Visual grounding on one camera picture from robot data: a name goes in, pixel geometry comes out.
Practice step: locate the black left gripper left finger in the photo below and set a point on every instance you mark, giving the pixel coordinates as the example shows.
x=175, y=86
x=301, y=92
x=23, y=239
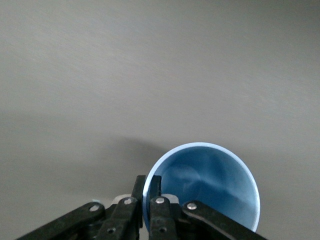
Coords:
x=120, y=220

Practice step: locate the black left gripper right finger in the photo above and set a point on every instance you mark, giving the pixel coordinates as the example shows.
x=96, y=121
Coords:
x=162, y=220

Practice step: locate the light blue cup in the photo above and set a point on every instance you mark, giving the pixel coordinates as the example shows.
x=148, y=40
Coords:
x=220, y=180

